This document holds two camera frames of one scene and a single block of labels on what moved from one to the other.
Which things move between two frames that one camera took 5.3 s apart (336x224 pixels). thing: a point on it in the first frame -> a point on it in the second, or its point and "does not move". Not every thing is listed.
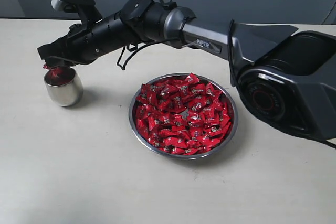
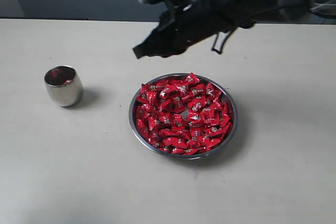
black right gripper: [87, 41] -> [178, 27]
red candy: [55, 71] -> [67, 82]
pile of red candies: [182, 117] does not move
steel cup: [64, 85] does not move
